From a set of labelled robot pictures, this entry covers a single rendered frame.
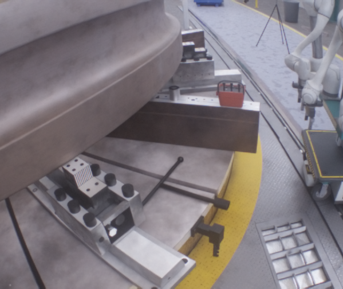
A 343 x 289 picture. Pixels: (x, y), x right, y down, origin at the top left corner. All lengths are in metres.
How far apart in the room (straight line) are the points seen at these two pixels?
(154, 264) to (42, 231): 0.87
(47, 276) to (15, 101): 1.01
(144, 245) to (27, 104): 0.93
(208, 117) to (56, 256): 1.47
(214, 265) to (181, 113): 1.15
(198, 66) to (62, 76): 1.88
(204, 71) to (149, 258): 2.18
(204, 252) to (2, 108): 1.56
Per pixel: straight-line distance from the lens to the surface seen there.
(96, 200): 1.51
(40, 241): 2.00
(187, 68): 3.17
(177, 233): 1.82
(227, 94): 2.17
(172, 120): 2.37
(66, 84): 1.60
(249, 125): 2.26
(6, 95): 1.48
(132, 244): 1.61
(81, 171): 1.53
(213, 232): 1.81
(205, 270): 2.01
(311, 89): 1.84
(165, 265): 1.51
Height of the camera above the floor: 1.73
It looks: 34 degrees down
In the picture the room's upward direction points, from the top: 5 degrees counter-clockwise
